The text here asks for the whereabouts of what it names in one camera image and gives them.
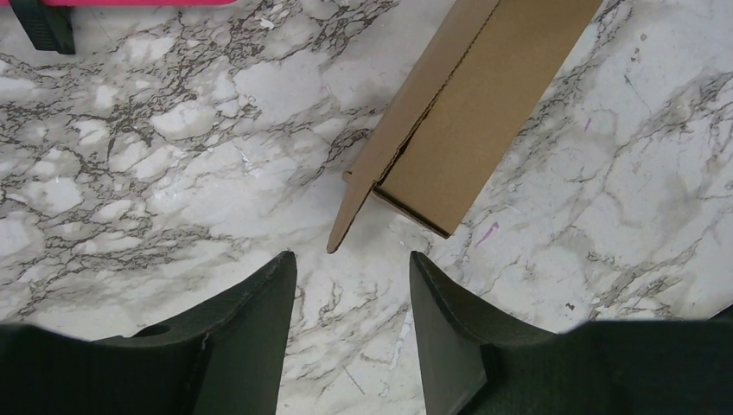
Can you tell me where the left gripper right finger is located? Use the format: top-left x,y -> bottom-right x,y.
410,252 -> 732,414

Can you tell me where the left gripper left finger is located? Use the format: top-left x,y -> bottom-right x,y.
1,251 -> 297,414

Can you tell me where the brown cardboard box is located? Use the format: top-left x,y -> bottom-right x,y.
327,0 -> 601,253

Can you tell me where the right black whiteboard foot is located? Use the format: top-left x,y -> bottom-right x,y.
9,0 -> 75,55

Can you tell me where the pink framed whiteboard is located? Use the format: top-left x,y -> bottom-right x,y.
41,0 -> 235,7

